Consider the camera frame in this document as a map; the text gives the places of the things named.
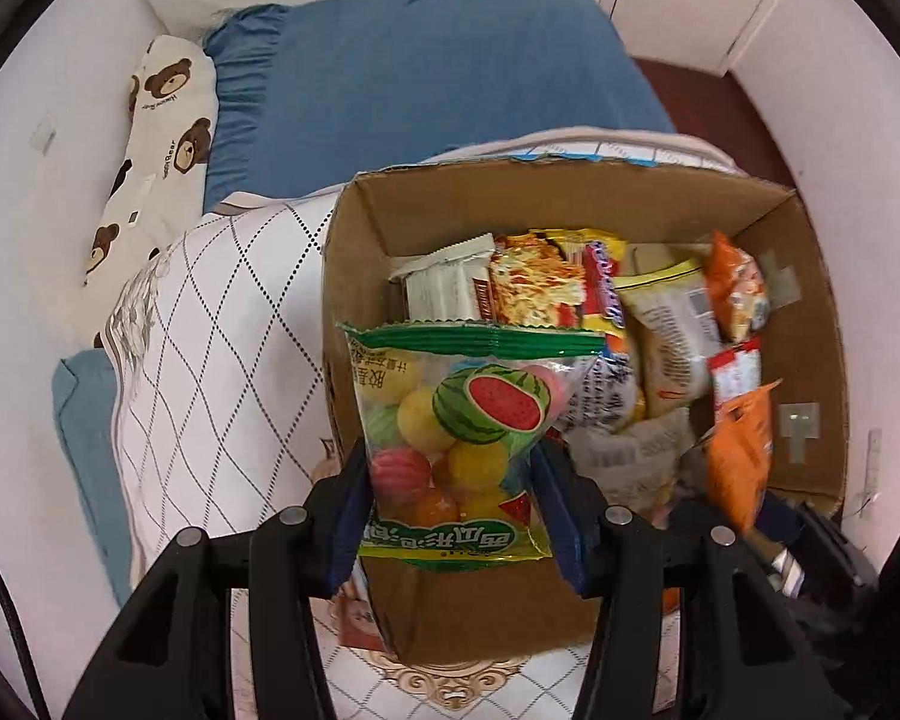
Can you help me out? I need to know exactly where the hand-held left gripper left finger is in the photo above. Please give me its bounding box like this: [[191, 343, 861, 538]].
[[64, 439, 376, 720]]

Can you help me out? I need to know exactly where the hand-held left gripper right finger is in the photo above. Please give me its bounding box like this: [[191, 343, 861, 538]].
[[529, 439, 846, 720]]

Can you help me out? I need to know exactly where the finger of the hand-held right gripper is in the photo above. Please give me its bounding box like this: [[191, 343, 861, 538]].
[[754, 496, 805, 552]]

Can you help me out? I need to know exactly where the large orange snack packet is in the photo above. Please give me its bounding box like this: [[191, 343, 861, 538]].
[[699, 381, 785, 535]]

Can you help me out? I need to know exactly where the brown snack packet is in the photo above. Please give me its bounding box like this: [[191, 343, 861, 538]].
[[335, 577, 388, 653]]

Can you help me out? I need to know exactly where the clear printed snack packet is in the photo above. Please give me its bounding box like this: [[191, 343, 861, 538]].
[[546, 349, 692, 497]]

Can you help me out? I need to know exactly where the green candy ball packet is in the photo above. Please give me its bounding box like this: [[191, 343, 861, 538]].
[[336, 320, 608, 561]]

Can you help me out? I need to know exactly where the red and white bar packet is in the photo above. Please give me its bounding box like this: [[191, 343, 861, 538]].
[[708, 337, 764, 421]]

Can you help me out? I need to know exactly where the pale bread packet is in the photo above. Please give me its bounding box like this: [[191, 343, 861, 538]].
[[613, 259, 722, 422]]

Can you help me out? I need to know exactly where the orange panda snack packet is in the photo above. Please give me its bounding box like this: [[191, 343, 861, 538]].
[[707, 231, 771, 344]]

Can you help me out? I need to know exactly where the yellow and red noodle packet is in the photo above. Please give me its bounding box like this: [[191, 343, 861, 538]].
[[489, 227, 632, 332]]

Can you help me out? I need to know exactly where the white wafer packet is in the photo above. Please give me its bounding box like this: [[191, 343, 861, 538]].
[[387, 233, 497, 325]]

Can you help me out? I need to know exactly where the cardboard box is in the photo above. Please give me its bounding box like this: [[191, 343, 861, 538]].
[[321, 154, 850, 665]]

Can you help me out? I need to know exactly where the printed diamond pattern blanket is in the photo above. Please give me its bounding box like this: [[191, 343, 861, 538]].
[[101, 124, 743, 720]]

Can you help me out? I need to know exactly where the blue pillow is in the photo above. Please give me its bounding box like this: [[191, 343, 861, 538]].
[[201, 0, 677, 217], [51, 349, 134, 590]]

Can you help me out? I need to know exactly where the bear print pillow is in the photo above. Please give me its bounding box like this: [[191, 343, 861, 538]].
[[82, 34, 218, 287]]

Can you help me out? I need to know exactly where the white door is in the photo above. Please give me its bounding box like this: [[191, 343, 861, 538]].
[[598, 0, 805, 77]]

